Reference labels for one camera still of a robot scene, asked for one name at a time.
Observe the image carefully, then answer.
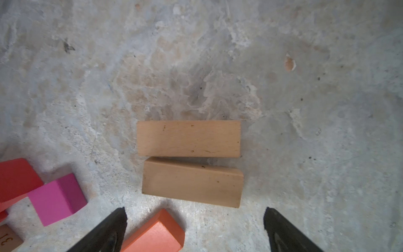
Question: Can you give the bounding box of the magenta wood cube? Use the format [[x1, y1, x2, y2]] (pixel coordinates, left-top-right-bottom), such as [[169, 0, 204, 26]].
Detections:
[[28, 173, 87, 226]]

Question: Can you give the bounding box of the red wood block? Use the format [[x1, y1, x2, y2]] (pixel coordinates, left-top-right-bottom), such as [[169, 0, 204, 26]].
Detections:
[[1, 158, 44, 222]]

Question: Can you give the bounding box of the orange wood block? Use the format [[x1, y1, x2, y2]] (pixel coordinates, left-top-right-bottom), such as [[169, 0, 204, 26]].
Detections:
[[121, 209, 185, 252]]

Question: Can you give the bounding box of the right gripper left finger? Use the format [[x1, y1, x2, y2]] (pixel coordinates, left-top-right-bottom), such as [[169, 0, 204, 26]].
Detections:
[[67, 207, 128, 252]]

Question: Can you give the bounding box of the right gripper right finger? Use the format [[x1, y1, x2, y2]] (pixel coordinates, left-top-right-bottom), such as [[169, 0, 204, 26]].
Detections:
[[263, 207, 323, 252]]

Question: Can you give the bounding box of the natural wood long block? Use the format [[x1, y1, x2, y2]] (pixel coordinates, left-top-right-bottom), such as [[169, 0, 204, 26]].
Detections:
[[0, 224, 24, 252]]

